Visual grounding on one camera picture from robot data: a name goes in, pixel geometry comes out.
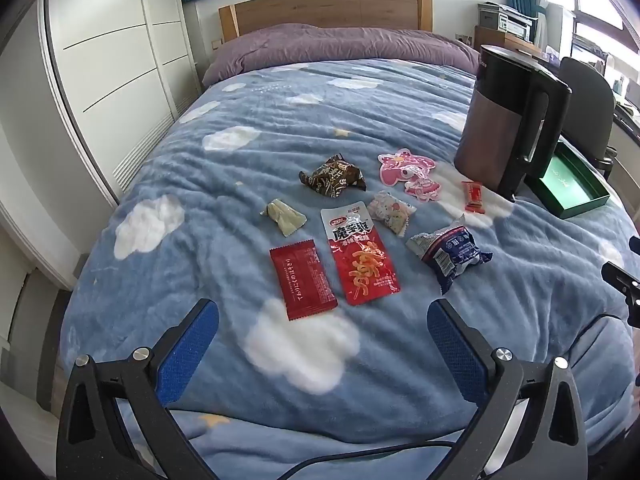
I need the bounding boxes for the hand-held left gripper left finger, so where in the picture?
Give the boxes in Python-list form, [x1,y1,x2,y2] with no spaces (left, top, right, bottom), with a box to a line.
[56,298,221,480]

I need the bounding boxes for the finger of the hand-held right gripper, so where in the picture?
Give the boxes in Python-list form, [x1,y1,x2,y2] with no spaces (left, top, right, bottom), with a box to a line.
[601,260,640,328]

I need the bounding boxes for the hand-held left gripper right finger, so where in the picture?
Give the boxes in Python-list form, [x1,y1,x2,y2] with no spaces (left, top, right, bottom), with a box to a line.
[426,298,588,480]

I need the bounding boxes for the blue and white snack packet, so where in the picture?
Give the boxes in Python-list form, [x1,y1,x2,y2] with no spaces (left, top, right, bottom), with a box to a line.
[405,214,493,296]

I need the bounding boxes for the green tray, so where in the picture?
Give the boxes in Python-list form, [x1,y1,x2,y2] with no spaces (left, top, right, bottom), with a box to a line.
[525,141,612,220]

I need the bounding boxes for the large red snack packet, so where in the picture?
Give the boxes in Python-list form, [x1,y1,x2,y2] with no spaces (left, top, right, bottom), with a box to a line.
[320,201,402,306]

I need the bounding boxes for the dark red square packet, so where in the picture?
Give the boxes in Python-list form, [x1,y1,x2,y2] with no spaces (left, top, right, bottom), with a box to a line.
[269,241,338,321]

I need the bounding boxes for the small red candy packet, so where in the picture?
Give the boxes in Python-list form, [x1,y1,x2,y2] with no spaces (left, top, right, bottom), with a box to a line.
[461,181,485,214]

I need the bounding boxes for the clear cartoon-print snack packet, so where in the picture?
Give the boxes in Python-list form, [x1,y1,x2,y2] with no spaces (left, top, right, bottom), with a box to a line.
[368,190,417,237]

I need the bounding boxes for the pale green snack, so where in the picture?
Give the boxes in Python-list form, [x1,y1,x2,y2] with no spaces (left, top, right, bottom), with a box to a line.
[260,199,307,237]

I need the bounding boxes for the pink character-shaped candy packet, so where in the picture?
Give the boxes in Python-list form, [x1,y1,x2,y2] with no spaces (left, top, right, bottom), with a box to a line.
[377,147,443,203]

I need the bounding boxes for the brown snack wrapper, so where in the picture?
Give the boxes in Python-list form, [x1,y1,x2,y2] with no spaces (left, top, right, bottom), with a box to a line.
[298,156,367,198]

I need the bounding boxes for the blue cloud-print blanket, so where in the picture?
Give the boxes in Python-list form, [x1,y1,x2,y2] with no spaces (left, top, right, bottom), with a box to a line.
[60,57,640,480]

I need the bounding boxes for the white desk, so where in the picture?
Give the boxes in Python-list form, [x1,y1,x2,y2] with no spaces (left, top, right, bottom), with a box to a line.
[610,100,640,171]

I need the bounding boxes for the grey office chair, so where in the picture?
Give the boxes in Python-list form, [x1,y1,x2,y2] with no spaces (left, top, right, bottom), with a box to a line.
[559,56,618,181]

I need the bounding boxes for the black and brown electric kettle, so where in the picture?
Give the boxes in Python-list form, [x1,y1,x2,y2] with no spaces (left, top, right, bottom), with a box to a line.
[454,45,572,203]

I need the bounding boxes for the wooden nightstand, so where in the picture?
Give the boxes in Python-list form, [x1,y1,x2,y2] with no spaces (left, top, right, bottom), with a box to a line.
[474,25,543,58]

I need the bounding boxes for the grey printer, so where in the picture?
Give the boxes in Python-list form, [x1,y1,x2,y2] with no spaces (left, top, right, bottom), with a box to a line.
[477,2,540,41]

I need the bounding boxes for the white wardrobe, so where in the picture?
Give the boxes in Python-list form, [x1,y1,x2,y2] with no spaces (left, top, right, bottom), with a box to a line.
[42,0,203,196]

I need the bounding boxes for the wooden headboard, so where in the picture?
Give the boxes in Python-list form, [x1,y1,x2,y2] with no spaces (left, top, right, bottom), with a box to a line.
[218,0,433,43]

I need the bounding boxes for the black cable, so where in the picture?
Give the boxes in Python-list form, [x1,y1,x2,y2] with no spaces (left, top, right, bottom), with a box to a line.
[270,440,461,480]

